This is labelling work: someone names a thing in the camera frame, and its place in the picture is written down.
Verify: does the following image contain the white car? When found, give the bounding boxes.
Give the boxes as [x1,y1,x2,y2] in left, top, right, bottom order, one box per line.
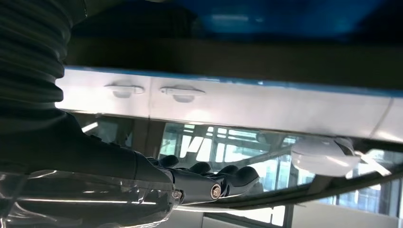
[55,67,403,228]

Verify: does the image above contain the white car door handle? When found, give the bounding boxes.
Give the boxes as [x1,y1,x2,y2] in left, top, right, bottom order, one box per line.
[160,85,206,104]
[105,82,145,99]

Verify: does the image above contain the blue steel shelf rack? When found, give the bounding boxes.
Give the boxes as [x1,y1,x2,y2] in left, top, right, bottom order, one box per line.
[64,0,403,98]

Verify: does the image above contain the white car side mirror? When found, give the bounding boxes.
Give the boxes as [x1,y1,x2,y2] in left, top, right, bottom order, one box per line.
[290,137,362,178]

